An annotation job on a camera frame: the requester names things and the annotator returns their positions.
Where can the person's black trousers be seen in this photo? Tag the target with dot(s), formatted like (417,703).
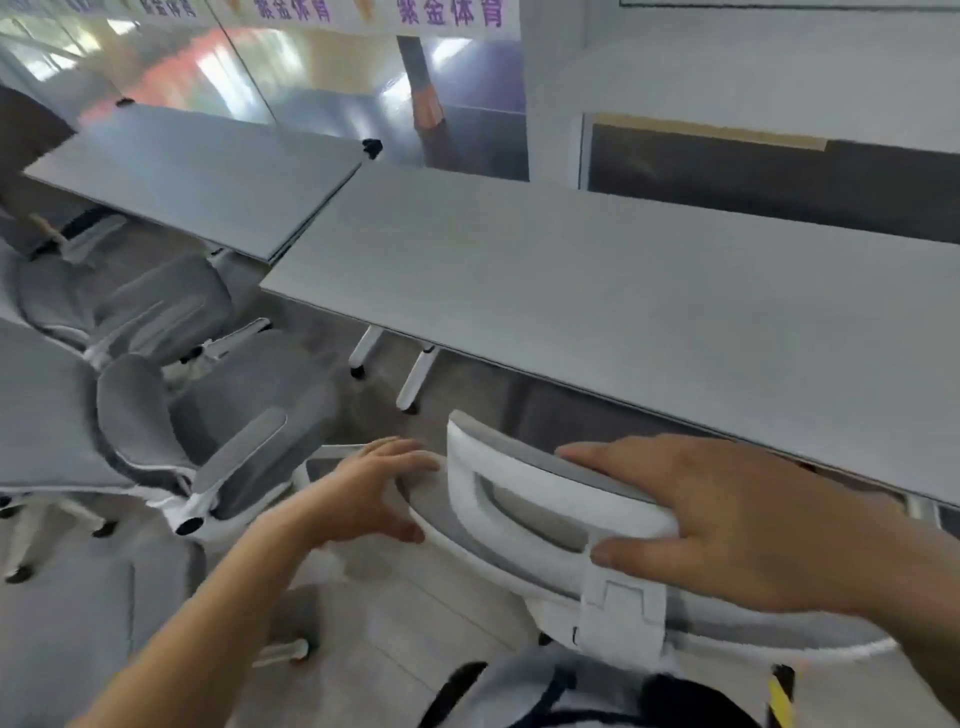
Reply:
(697,705)

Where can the black yellow floor tape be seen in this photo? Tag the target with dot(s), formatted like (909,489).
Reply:
(780,697)

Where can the person's left forearm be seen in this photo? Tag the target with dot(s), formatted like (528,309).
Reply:
(195,630)

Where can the basketball hoop stand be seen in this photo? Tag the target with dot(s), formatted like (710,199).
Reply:
(426,105)

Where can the white printed window strip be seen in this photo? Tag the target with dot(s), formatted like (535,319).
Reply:
(375,13)

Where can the person's right hand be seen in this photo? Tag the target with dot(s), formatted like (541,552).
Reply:
(750,525)

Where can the person's left hand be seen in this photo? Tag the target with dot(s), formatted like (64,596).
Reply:
(360,495)

